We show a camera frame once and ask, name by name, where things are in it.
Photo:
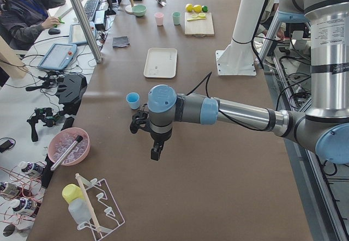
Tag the yellow cup on rack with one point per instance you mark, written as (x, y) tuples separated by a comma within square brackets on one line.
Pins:
[(71, 192)]

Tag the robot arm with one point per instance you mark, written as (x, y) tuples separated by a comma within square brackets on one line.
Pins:
[(322, 129)]

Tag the black device housing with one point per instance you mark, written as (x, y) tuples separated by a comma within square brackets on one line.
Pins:
[(70, 92)]

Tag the blue teach pendant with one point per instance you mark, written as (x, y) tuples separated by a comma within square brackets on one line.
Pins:
[(58, 56)]

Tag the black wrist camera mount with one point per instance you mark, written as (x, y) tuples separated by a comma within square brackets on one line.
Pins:
[(140, 120)]

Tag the pink bowl with ice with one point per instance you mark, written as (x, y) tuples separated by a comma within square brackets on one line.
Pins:
[(63, 140)]

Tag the green bowl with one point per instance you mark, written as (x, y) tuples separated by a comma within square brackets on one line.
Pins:
[(139, 10)]

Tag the pink cup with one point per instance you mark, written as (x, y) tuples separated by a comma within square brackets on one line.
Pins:
[(159, 18)]

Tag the blue cup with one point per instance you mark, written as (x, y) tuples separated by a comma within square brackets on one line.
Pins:
[(133, 100)]

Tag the seated person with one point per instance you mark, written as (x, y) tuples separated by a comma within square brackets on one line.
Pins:
[(27, 19)]

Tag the green lime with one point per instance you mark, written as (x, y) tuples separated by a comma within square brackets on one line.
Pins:
[(204, 8)]

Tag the clear cup on rack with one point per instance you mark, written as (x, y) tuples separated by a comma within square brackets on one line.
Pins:
[(79, 211)]

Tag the wooden cutting board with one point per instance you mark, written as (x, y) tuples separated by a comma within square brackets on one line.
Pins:
[(199, 27)]

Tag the green cup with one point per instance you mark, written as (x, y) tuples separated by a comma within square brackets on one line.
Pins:
[(176, 18)]

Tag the white wire cup rack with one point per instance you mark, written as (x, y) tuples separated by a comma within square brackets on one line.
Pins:
[(102, 206)]

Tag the whole lemon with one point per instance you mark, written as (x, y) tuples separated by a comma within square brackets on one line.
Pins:
[(189, 7), (197, 8)]

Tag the black keyboard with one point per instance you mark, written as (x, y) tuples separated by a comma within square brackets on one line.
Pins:
[(90, 8)]

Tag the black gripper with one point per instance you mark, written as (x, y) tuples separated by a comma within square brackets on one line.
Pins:
[(161, 138)]

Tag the metal tube tool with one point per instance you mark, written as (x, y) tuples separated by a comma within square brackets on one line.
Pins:
[(65, 153)]

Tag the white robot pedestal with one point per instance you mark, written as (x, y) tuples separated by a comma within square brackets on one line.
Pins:
[(238, 57)]

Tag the yellow plastic knife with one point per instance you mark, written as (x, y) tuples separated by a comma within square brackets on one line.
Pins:
[(195, 18)]

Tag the cream rectangular tray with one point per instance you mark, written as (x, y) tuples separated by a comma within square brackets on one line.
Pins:
[(161, 63)]

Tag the grey folded cloth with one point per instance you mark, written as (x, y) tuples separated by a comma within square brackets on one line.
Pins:
[(118, 42)]

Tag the aluminium frame post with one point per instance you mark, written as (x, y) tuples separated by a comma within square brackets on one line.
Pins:
[(84, 23)]

